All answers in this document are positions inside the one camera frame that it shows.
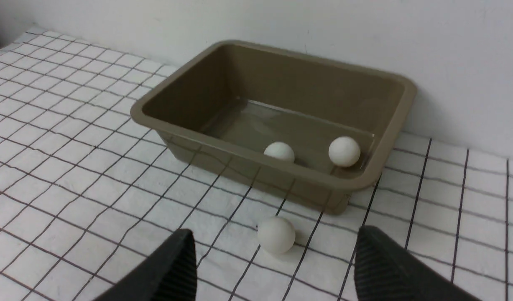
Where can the plain white ping-pong ball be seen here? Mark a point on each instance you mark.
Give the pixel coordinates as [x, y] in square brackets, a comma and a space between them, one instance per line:
[276, 235]

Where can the white black grid tablecloth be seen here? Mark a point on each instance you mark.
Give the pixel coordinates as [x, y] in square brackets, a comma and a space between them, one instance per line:
[86, 194]

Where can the white ping-pong ball with logo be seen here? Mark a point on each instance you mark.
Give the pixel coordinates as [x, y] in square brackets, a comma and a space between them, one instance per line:
[280, 151]

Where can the olive plastic storage bin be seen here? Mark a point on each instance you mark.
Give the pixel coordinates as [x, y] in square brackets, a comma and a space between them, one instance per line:
[222, 109]

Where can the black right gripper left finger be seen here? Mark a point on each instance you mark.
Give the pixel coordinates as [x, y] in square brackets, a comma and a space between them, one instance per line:
[168, 274]

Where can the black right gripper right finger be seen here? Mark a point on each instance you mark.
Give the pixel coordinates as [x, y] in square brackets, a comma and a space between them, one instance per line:
[385, 271]

